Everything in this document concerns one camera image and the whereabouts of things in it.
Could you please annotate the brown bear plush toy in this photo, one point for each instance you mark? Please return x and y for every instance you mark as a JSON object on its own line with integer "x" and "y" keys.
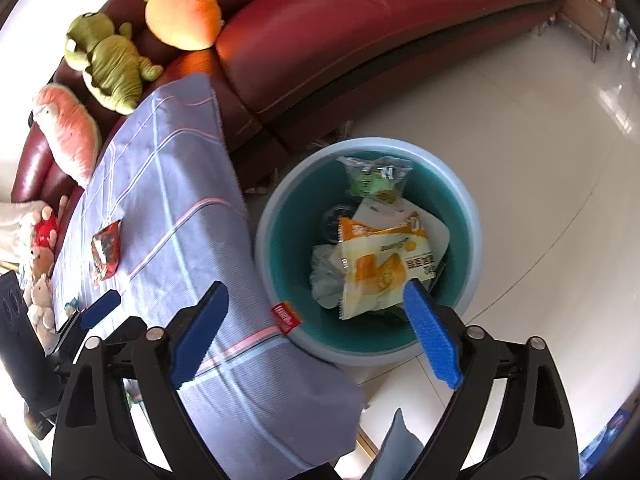
{"x": 42, "y": 260}

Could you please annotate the beige bunny plush toy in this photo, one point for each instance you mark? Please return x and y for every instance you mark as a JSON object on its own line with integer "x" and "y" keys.
{"x": 39, "y": 292}

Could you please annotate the orange snack packet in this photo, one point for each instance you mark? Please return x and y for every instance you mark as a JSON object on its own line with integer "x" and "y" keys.
{"x": 375, "y": 270}

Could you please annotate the white paper packet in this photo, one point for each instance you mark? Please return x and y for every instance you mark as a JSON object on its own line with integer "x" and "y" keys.
{"x": 432, "y": 232}

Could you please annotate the orange carrot plush toy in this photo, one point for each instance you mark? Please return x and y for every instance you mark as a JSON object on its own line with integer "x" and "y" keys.
{"x": 185, "y": 10}

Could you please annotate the green dinosaur plush toy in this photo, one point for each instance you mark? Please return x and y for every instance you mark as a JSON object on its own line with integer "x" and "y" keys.
{"x": 112, "y": 65}

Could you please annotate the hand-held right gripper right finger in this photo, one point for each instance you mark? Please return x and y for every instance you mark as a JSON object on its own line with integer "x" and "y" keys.
{"x": 430, "y": 335}

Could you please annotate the small red wrapper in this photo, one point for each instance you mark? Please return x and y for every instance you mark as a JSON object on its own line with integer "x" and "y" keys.
{"x": 286, "y": 316}

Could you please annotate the red leather sofa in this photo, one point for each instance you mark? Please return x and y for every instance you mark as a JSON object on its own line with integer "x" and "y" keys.
{"x": 350, "y": 25}

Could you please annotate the light blue trash bin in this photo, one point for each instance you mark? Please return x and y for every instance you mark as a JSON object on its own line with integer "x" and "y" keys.
{"x": 450, "y": 200}

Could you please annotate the plush toy in red shirt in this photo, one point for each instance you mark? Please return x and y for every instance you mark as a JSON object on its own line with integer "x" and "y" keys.
{"x": 45, "y": 232}

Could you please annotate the clear packet with green label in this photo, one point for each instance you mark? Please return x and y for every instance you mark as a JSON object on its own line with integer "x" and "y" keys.
{"x": 370, "y": 182}

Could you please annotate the black round lid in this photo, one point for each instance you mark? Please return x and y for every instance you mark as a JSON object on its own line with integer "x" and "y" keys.
{"x": 337, "y": 222}

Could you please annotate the red snack wrapper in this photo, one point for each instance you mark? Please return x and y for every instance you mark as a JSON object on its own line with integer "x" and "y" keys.
{"x": 106, "y": 252}

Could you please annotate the grey-blue cloth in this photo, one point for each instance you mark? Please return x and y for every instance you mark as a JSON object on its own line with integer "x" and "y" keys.
{"x": 395, "y": 450}

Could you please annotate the pink plush toy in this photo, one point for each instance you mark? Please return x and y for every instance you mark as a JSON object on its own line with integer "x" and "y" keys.
{"x": 70, "y": 130}

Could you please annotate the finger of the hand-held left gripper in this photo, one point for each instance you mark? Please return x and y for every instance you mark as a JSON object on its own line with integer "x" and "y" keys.
{"x": 100, "y": 308}

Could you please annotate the clear plastic bag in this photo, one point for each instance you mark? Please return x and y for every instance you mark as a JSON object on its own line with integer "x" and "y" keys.
{"x": 325, "y": 275}

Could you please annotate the white blanket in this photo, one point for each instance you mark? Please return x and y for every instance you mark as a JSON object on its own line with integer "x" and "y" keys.
{"x": 15, "y": 230}

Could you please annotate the low wooden cabinet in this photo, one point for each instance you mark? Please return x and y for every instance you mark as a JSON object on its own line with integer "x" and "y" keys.
{"x": 585, "y": 15}

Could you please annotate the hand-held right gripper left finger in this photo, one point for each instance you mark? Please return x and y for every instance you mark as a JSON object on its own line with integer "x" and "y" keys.
{"x": 200, "y": 330}

